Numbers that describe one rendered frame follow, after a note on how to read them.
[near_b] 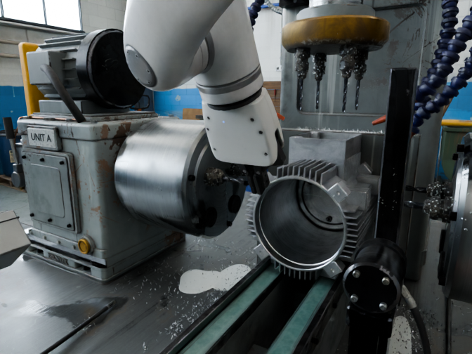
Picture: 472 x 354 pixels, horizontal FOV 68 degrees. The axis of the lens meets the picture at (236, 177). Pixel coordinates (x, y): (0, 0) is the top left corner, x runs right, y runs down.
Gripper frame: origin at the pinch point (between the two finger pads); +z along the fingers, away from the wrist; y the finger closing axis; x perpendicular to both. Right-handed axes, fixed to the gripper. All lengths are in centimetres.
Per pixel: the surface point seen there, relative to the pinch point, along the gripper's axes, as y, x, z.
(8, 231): -17.5, -26.2, -12.4
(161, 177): -20.7, -0.8, 2.0
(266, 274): 1.2, -7.2, 15.4
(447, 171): 35, 327, 272
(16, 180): -68, -5, 6
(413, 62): 17.5, 40.4, 0.7
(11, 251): -16.2, -27.7, -11.1
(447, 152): 33, 337, 254
